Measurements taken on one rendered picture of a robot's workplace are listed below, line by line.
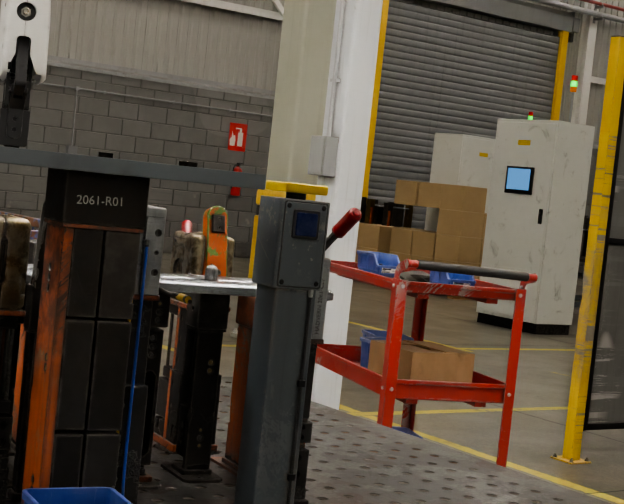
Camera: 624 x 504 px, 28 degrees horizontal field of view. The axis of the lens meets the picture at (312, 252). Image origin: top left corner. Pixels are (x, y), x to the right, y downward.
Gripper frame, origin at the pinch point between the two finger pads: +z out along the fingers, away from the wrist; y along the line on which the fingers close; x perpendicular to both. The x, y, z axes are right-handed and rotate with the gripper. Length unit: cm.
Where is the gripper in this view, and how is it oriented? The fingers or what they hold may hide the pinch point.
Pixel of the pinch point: (13, 127)
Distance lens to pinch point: 144.7
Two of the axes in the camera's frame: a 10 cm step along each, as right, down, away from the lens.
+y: -2.8, -0.8, 9.6
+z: -1.1, 9.9, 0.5
